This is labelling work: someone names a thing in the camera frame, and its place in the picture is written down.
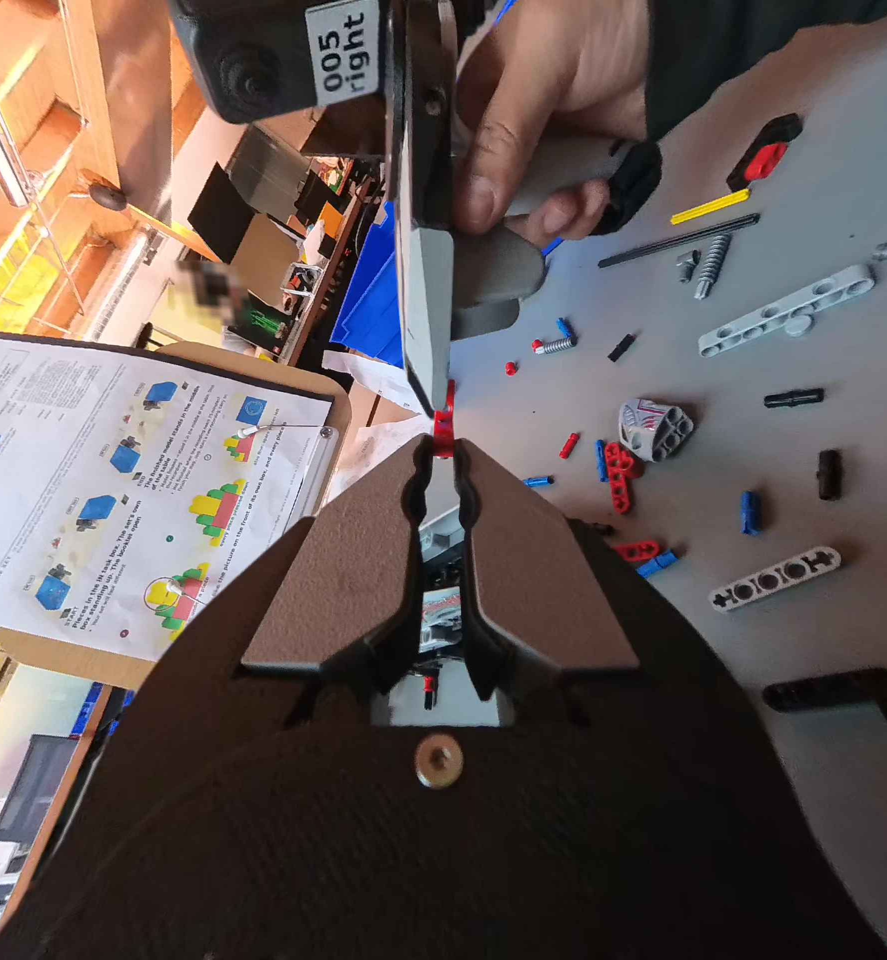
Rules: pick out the black brick pin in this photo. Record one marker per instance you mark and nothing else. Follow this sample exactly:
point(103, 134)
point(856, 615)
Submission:
point(794, 397)
point(830, 474)

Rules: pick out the long dark grey brick axle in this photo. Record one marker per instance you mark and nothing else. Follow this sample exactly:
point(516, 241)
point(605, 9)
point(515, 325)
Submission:
point(676, 241)

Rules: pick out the short red holed brick beam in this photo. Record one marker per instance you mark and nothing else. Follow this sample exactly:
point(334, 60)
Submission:
point(638, 551)

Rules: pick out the printed white paper bag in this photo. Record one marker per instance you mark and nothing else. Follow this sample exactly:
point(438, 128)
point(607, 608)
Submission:
point(372, 454)

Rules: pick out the thin red brick beam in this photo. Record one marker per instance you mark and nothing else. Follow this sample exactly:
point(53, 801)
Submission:
point(569, 445)

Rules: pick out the long black brick beam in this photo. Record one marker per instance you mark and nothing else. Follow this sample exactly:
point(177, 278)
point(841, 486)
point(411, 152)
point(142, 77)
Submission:
point(621, 347)

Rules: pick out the red tipped grey brick spring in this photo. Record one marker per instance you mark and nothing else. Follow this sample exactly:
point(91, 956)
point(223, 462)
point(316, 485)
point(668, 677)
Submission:
point(556, 345)

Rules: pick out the light grey brick beam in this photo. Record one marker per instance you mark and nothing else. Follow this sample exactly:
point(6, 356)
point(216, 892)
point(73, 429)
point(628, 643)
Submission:
point(833, 289)

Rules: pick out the small blue brick piece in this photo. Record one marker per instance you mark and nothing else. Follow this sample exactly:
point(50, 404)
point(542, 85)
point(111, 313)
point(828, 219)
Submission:
point(565, 328)

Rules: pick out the red T-shaped brick beam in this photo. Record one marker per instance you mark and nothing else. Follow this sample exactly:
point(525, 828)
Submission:
point(621, 487)

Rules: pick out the black angled brick beam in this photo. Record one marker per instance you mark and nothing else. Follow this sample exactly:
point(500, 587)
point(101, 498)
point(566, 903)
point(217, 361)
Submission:
point(833, 690)

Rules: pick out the white instruction sheet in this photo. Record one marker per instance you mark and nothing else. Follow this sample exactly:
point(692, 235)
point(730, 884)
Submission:
point(76, 465)

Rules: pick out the long blue brick pin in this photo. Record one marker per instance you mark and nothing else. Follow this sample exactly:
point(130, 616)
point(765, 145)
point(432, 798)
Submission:
point(537, 480)

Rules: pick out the small grey brick axle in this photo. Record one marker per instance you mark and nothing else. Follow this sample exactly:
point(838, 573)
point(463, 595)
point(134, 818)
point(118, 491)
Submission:
point(713, 264)

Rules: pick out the yellow brick axle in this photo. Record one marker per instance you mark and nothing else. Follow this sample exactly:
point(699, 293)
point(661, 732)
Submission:
point(710, 206)

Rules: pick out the black red brick piece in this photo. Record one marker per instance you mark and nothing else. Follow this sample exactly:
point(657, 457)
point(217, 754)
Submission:
point(766, 154)

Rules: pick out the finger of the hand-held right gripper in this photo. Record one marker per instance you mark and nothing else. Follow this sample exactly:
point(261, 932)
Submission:
point(428, 300)

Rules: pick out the grey red brick vehicle model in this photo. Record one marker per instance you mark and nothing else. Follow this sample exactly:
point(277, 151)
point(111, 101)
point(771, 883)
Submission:
point(440, 607)

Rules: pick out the grey curved Lego panel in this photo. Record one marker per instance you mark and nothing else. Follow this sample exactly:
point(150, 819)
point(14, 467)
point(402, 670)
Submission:
point(642, 424)

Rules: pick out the red brick tooth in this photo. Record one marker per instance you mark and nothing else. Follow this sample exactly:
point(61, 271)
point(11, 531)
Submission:
point(444, 439)

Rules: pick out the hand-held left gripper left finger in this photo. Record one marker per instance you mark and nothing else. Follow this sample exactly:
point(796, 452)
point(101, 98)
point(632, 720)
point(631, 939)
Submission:
point(338, 585)

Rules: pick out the dark computer monitor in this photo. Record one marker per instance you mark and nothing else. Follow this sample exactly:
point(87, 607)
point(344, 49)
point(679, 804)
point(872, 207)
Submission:
point(35, 787)

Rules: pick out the brown instruction board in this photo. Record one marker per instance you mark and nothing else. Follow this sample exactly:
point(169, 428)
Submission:
point(46, 652)

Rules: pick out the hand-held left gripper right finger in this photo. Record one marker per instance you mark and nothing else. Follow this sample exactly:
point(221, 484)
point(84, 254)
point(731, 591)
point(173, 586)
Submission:
point(548, 585)

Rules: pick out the person's right forearm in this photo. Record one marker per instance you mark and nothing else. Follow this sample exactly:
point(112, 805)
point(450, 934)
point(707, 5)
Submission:
point(751, 52)

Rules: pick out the white clip bar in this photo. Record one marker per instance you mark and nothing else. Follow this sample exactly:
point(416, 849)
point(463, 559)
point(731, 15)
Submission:
point(316, 469)

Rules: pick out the small grey brick bush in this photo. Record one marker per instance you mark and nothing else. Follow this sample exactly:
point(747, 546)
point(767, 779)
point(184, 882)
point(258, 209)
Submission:
point(687, 266)

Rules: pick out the white brick beam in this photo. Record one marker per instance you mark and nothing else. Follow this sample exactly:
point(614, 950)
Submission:
point(773, 577)

